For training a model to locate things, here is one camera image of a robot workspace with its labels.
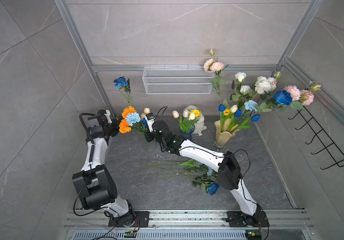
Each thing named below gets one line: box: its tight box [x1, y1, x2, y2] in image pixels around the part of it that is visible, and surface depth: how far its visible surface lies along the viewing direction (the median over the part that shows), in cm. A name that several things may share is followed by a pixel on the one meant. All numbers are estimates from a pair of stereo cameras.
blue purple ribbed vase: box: [178, 123, 196, 140], surface depth 87 cm
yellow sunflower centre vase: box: [189, 108, 202, 118], surface depth 85 cm
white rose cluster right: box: [254, 76, 277, 95], surface depth 75 cm
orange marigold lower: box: [119, 119, 132, 134], surface depth 72 cm
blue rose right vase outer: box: [273, 89, 293, 106], surface depth 61 cm
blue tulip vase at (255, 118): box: [251, 114, 261, 122], surface depth 76 cm
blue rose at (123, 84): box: [113, 76, 133, 103], surface depth 76 cm
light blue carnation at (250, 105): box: [244, 100, 258, 112], surface depth 74 cm
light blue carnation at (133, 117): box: [126, 112, 141, 126], surface depth 72 cm
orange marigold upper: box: [121, 106, 137, 119], surface depth 76 cm
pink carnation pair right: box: [283, 85, 315, 106], surface depth 66 cm
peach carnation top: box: [203, 58, 225, 72], surface depth 79 cm
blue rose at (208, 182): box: [160, 168, 220, 196], surface depth 84 cm
